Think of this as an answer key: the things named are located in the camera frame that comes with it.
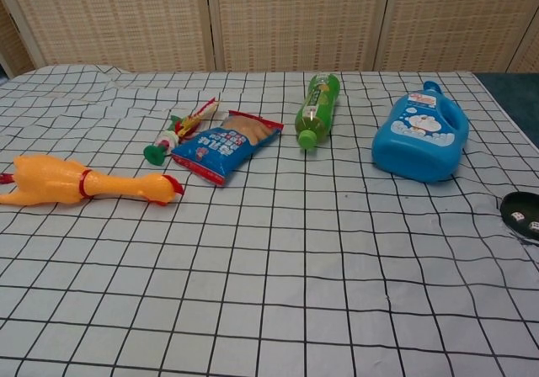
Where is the green tea bottle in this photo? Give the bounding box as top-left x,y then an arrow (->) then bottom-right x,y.
294,72 -> 341,151

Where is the blue cartoon detergent bottle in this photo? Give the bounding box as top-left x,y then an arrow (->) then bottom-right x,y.
371,80 -> 470,183

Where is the black bowl with dice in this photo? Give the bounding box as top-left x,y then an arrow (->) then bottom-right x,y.
499,191 -> 539,242

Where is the feather shuttlecock green base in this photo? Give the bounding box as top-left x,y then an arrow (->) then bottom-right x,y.
142,97 -> 222,167

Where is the yellow rubber chicken toy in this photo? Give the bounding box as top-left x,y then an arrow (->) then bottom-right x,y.
0,153 -> 186,207

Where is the woven bamboo folding screen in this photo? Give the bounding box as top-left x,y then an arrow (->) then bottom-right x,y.
0,0 -> 539,77

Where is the black grid white tablecloth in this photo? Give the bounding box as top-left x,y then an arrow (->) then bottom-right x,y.
0,63 -> 539,377

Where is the blue snack bag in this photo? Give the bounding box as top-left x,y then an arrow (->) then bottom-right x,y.
170,110 -> 285,188

